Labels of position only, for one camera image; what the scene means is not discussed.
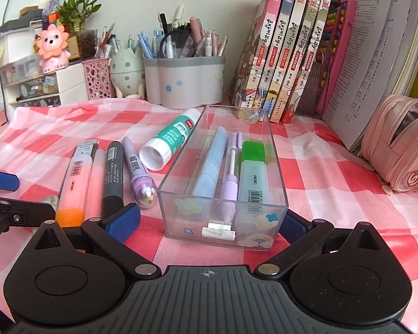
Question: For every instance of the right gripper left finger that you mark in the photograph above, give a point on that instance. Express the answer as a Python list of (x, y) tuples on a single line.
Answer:
[(117, 226)]

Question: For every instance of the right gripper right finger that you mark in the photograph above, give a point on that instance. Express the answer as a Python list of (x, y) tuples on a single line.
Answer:
[(294, 226)]

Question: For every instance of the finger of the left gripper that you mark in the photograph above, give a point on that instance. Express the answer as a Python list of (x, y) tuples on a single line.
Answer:
[(24, 213), (9, 182)]

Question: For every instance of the black marker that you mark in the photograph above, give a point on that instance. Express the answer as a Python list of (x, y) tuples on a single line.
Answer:
[(113, 191)]

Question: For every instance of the lilac cartoon correction pen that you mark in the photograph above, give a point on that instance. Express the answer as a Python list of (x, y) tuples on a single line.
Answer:
[(142, 184)]

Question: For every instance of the orange highlighter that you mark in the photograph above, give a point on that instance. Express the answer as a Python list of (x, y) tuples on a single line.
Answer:
[(82, 189)]

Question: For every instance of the green highlighter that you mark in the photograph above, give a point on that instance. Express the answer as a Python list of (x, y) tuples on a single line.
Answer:
[(253, 182)]

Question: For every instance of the green white glue stick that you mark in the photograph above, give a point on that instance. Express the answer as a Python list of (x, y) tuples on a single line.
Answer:
[(157, 152)]

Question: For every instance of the lilac retractable pen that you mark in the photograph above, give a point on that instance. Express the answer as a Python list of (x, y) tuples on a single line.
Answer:
[(230, 184)]

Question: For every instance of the clear plastic organizer tray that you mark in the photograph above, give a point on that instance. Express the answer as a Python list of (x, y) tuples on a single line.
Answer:
[(194, 218)]

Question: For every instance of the light blue pen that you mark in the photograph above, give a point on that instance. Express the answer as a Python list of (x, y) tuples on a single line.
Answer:
[(206, 182)]

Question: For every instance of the clear storage box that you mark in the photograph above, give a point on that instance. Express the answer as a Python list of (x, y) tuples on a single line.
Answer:
[(25, 68)]

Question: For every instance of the white mini drawer unit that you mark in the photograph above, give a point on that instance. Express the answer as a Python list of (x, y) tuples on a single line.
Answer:
[(61, 87)]

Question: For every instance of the pink pencil case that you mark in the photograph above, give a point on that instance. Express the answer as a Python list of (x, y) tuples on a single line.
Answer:
[(390, 142)]

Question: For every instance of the pink perforated pen holder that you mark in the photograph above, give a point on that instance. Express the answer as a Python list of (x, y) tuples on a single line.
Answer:
[(98, 79)]

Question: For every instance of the pink abacus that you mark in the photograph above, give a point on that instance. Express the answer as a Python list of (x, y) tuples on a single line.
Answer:
[(328, 58)]

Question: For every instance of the pink lion toy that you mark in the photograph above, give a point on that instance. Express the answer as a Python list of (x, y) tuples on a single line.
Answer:
[(52, 47)]

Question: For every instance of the egg shaped pen holder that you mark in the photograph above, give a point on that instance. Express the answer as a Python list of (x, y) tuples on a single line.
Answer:
[(127, 73)]

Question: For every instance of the grey white flower pen holder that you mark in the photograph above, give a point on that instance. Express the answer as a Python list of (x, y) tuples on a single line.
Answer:
[(182, 83)]

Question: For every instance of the rubik's cube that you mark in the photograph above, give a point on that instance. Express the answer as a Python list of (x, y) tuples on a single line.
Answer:
[(52, 19)]

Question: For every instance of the potted bamboo plant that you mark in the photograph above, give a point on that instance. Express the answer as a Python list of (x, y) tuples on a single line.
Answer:
[(74, 13)]

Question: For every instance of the magnifying glass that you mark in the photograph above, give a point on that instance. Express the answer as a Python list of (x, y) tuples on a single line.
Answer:
[(177, 44)]

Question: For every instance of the stack of printed papers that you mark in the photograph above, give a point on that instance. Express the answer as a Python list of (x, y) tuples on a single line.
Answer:
[(377, 32)]

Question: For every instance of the boxed comic book set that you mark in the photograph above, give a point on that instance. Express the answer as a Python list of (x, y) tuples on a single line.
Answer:
[(277, 59)]

